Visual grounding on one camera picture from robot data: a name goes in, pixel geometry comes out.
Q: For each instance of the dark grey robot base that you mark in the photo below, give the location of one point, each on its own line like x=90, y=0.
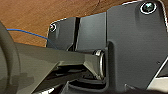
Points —
x=133, y=43

